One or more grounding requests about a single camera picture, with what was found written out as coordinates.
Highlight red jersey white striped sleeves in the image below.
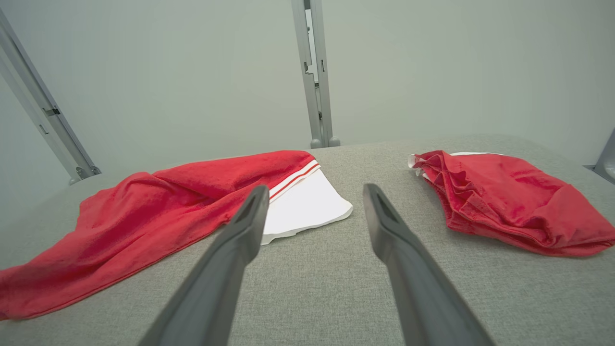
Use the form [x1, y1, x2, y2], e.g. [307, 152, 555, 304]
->
[0, 150, 354, 321]

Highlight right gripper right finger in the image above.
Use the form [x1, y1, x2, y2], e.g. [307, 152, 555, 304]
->
[363, 183, 495, 346]

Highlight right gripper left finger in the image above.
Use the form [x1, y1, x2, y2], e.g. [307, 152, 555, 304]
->
[139, 185, 271, 346]

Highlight red jersey white trim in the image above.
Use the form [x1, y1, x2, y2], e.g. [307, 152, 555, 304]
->
[407, 150, 615, 258]

